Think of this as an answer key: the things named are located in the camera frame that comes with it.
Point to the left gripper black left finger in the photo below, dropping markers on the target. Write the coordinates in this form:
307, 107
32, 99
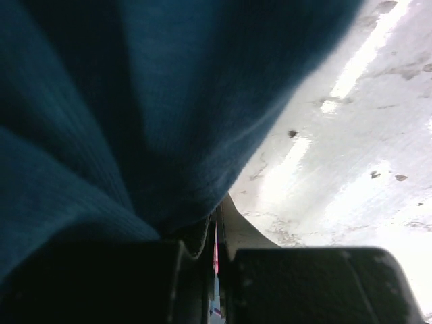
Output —
167, 281

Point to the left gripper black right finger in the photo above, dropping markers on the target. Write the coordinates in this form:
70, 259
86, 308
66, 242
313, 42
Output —
260, 282

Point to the pink t shirt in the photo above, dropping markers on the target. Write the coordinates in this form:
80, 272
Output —
215, 253

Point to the dark blue t shirt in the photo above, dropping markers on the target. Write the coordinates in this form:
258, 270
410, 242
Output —
125, 120

